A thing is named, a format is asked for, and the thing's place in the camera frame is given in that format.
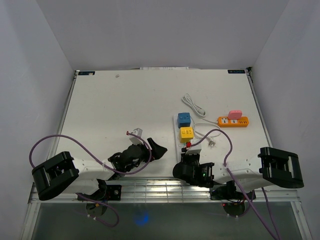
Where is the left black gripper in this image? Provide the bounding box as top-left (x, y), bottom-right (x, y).
top-left (125, 137), bottom-right (167, 172)

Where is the white multicolour power strip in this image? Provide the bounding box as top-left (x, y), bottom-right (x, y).
top-left (172, 114), bottom-right (186, 163)

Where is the yellow cube socket adapter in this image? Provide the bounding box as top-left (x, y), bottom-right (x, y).
top-left (179, 126), bottom-right (194, 144)

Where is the blue cube socket adapter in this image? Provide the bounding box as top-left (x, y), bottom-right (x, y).
top-left (177, 112), bottom-right (191, 129)

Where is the pink plug adapter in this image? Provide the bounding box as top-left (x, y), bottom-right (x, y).
top-left (227, 110), bottom-right (243, 120)

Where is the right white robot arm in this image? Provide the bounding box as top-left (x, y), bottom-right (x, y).
top-left (172, 147), bottom-right (304, 199)

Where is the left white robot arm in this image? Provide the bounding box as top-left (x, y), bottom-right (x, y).
top-left (31, 132), bottom-right (168, 201)

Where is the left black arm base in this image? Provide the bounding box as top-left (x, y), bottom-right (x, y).
top-left (80, 184), bottom-right (122, 201)

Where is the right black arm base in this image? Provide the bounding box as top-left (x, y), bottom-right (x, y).
top-left (209, 181), bottom-right (246, 203)

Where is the orange power strip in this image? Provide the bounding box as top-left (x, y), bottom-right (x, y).
top-left (217, 116), bottom-right (250, 128)

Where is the left blue corner label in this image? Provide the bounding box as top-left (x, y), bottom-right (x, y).
top-left (77, 71), bottom-right (95, 76)

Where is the blue corner label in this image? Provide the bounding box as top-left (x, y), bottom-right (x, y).
top-left (77, 71), bottom-right (95, 76)
top-left (227, 69), bottom-right (246, 74)

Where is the right blue corner label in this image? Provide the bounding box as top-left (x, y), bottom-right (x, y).
top-left (227, 69), bottom-right (246, 74)

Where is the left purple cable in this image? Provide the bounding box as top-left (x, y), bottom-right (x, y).
top-left (29, 132), bottom-right (153, 228)

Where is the purple cable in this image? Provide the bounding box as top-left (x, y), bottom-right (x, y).
top-left (29, 132), bottom-right (153, 228)
top-left (192, 128), bottom-right (283, 240)

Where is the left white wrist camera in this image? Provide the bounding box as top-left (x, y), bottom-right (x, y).
top-left (126, 128), bottom-right (143, 145)

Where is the white power cord with plug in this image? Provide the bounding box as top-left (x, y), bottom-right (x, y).
top-left (191, 122), bottom-right (222, 148)

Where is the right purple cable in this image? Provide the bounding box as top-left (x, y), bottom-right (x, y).
top-left (192, 128), bottom-right (283, 240)

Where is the aluminium rail frame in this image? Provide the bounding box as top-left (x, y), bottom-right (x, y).
top-left (28, 178), bottom-right (301, 204)

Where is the orange strip white cord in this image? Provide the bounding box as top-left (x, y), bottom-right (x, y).
top-left (181, 93), bottom-right (220, 125)

